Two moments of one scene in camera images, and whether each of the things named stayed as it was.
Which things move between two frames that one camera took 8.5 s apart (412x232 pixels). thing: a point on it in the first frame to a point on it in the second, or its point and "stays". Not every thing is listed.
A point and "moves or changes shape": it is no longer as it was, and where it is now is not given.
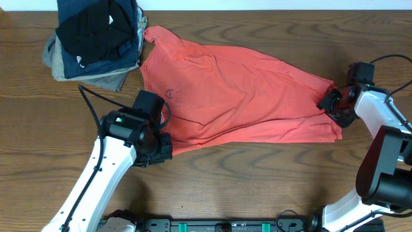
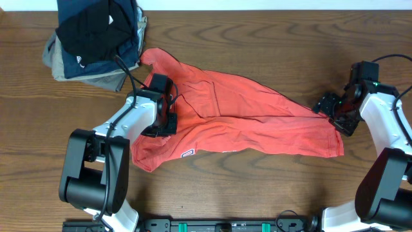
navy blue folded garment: [73, 67] stays
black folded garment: [99, 35] stays
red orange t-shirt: [218, 96] moves or changes shape
